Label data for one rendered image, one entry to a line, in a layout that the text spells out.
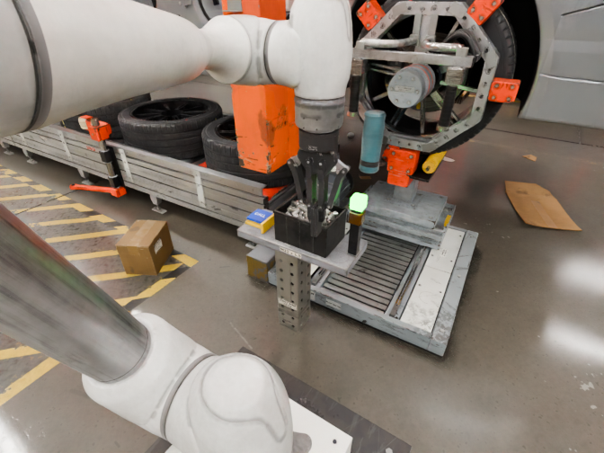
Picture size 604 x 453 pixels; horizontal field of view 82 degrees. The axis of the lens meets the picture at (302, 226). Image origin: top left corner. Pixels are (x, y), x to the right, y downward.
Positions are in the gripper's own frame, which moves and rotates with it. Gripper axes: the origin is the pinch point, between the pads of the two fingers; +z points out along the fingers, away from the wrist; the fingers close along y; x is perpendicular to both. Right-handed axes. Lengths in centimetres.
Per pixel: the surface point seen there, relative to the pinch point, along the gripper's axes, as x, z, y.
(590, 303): 94, 73, 95
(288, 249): 22.2, 28.4, -18.0
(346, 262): 22.9, 28.3, 1.5
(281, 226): 24.3, 21.4, -21.5
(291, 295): 26, 53, -19
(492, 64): 89, -22, 30
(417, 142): 92, 11, 10
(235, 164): 80, 31, -77
